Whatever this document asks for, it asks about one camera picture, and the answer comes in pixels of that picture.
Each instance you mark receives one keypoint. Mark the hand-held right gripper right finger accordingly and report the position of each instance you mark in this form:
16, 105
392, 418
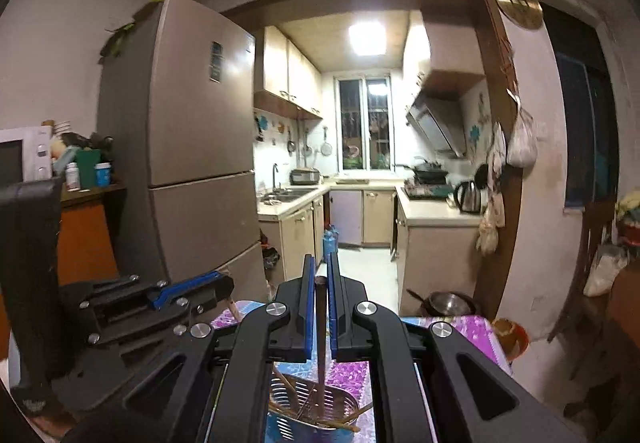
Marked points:
333, 313

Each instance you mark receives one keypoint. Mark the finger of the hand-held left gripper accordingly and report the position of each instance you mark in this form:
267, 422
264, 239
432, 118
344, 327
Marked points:
185, 292
215, 295

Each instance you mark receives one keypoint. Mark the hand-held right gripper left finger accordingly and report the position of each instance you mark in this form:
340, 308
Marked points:
309, 313

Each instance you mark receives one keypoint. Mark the set of wooden chopsticks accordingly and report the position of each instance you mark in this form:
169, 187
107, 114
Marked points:
295, 403

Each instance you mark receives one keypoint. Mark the blue perforated utensil holder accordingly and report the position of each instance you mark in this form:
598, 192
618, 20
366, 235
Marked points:
325, 428

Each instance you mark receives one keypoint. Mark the orange wooden cabinet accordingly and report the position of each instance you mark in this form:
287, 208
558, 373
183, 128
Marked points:
85, 233

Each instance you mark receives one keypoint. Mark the blue water bottle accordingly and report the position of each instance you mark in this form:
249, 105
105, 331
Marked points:
331, 245

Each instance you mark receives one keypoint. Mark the white pill bottle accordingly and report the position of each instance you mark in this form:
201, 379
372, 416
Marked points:
73, 178

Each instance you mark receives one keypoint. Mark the green box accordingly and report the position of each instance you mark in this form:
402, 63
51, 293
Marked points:
89, 170

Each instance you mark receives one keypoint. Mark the white microwave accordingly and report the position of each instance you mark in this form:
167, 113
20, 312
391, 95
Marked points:
25, 153

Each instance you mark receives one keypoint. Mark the steel cooking pot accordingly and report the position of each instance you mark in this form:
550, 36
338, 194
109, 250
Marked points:
447, 305

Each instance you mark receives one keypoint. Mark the cream base kitchen cabinets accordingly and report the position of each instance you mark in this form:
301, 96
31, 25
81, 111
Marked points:
435, 243

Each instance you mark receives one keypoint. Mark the kitchen faucet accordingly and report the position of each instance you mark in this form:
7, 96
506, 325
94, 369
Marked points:
275, 175

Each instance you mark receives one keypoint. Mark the silver countertop cooker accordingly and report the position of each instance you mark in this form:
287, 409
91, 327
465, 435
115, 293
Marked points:
305, 177

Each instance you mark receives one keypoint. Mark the floral striped tablecloth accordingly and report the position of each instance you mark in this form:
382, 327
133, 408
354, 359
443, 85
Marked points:
475, 328

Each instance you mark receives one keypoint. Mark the grey refrigerator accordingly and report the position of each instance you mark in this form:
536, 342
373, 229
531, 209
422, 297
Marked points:
190, 123

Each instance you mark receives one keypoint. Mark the black wok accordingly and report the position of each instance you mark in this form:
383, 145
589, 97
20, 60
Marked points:
427, 170

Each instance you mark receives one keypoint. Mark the orange bowl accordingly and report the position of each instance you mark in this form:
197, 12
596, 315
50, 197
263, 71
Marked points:
511, 335

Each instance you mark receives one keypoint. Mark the steel electric kettle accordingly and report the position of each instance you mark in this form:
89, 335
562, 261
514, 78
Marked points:
471, 198

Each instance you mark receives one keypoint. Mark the barred kitchen window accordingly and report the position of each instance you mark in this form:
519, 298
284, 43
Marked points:
364, 123

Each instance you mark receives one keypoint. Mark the hanging cloth bags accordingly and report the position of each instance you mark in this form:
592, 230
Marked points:
492, 203

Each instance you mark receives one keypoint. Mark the steel range hood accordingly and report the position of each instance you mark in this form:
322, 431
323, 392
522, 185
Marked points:
435, 123

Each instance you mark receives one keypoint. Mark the dried plant sprig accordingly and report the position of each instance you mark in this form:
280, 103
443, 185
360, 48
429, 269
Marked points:
117, 40

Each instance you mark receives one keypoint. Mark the hanging white plastic bag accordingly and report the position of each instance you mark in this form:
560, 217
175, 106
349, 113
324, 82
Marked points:
522, 143

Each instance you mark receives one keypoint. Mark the dark wooden chair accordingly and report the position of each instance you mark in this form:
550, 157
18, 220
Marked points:
585, 248

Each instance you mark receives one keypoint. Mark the white sack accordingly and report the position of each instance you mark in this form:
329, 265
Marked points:
605, 273

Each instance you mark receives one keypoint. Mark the square ceiling light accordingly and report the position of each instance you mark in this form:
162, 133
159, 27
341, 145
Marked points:
368, 38

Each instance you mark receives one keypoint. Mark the flower basket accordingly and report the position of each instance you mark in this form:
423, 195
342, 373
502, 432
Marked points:
629, 218

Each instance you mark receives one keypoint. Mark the dark curtained window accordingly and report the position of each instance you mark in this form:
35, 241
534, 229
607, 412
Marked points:
585, 123

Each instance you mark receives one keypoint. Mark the cream wall cabinets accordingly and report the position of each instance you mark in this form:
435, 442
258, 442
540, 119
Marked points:
285, 73

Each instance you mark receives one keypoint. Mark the gold round wall clock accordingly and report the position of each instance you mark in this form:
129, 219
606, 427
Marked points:
519, 3

